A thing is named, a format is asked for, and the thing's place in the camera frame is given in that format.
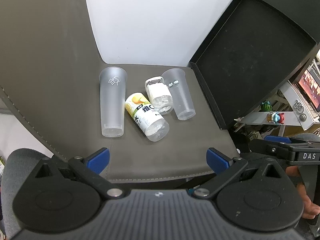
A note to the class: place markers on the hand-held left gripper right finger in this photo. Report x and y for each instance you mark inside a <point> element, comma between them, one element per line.
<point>217,162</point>

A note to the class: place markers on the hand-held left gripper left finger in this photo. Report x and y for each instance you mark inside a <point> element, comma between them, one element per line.
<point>98,161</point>

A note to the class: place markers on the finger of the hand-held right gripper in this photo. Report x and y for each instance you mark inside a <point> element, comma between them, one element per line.
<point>273,138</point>
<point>270,150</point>

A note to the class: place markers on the tall frosted plastic cup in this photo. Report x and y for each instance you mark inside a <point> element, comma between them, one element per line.
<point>112,100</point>

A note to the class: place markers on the short frosted plastic cup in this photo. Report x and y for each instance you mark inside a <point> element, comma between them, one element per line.
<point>181,95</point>

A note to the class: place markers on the person's right hand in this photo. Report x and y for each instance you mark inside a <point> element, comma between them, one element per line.
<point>308,205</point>

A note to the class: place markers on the blue and red toy figurine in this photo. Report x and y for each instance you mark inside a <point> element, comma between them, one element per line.
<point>275,117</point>

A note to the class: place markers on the green toy figurine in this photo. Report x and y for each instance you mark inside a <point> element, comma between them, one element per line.
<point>266,106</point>

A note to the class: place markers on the white shelf unit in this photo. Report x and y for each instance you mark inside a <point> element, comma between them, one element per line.
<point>292,100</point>

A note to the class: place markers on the display screen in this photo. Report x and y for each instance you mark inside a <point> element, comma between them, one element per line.
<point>308,86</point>

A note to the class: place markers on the yellow label plastic bottle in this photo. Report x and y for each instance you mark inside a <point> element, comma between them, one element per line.
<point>147,116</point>

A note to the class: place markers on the black shallow tray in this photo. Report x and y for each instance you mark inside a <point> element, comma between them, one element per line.
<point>250,55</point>

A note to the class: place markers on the small white label bottle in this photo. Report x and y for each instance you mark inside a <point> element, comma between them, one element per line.
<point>160,95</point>

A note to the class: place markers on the grey leather desk mat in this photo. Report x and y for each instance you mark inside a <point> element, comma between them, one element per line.
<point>50,67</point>

